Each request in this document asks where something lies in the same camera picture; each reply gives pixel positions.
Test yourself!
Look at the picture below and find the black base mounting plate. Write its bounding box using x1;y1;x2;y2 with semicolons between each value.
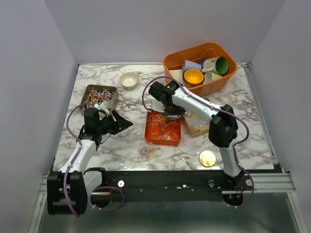
80;168;253;203

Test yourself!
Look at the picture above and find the gold tin with popsicle candies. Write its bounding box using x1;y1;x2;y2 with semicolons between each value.
182;110;209;138

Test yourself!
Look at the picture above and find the orange square candy tray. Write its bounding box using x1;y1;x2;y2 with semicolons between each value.
144;112;181;146

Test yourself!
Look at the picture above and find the aluminium rail frame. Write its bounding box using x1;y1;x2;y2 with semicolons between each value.
29;63;306;233

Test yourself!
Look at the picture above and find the yellow inside bowl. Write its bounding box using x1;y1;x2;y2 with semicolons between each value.
182;69;205;87

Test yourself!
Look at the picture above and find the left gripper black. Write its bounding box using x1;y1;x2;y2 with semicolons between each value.
97;109;133;135

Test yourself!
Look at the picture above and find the cream cup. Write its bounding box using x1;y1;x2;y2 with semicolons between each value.
203;72;222;84

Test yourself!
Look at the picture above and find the gold round jar lid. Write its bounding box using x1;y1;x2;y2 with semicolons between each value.
199;150;216;167

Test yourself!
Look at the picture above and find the brown tray with lollipops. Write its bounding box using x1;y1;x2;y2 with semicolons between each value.
79;84;119;112

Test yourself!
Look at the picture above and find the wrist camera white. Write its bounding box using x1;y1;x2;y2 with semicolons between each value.
94;100;111;118
151;100;165;113

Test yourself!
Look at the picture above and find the large orange plastic bin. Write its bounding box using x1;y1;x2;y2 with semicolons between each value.
163;42;237;96

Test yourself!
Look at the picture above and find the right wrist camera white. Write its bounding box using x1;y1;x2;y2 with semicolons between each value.
151;100;165;113

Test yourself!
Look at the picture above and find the lavender cup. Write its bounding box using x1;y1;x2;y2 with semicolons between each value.
182;60;202;73

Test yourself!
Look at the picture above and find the white ceramic bowl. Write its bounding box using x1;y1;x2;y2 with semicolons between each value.
120;72;139;90

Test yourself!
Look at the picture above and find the floral mug green inside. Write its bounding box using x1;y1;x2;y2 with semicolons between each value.
201;56;229;75

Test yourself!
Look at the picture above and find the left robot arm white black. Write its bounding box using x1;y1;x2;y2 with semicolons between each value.
47;108;133;217

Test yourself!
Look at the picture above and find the blue cup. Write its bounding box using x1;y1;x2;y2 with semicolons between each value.
199;58;207;66

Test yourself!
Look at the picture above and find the clear glass jar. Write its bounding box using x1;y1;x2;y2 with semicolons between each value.
138;142;156;162

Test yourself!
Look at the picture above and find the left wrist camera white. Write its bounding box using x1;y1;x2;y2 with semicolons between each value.
94;100;111;118

